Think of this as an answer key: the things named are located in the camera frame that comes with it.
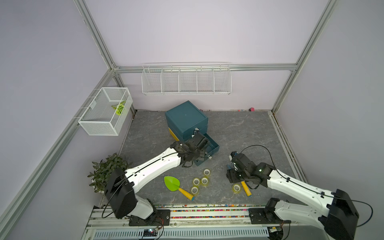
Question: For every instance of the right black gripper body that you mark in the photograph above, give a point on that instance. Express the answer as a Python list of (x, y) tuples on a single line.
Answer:
[(235, 176)]

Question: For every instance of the green potted plant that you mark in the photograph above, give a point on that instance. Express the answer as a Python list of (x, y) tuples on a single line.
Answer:
[(102, 171)]

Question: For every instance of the green toy shovel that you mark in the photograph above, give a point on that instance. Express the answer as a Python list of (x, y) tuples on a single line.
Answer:
[(173, 184)]

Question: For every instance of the teal three-drawer cabinet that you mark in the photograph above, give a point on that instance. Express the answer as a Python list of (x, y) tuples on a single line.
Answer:
[(185, 120)]

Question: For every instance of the blue toy rake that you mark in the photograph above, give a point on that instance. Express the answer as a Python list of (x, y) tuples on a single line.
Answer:
[(245, 188)]

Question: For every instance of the white mesh wall basket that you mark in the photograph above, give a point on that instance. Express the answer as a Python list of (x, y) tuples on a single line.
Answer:
[(99, 118)]

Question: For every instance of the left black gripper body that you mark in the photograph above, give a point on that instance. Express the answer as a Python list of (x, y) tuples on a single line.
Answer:
[(199, 154)]

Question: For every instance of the white wire wall shelf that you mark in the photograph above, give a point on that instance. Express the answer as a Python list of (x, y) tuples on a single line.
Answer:
[(197, 79)]

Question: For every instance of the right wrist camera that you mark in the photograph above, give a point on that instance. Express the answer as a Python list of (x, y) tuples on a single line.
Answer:
[(232, 155)]

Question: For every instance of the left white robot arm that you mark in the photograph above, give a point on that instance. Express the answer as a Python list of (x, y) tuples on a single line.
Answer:
[(123, 185)]

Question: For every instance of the green toy in basket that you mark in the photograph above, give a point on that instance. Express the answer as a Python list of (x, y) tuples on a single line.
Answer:
[(119, 108)]

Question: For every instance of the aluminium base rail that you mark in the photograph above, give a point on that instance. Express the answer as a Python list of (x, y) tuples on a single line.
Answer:
[(209, 216)]

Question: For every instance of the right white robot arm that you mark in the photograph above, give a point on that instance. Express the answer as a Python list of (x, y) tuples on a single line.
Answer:
[(334, 212)]

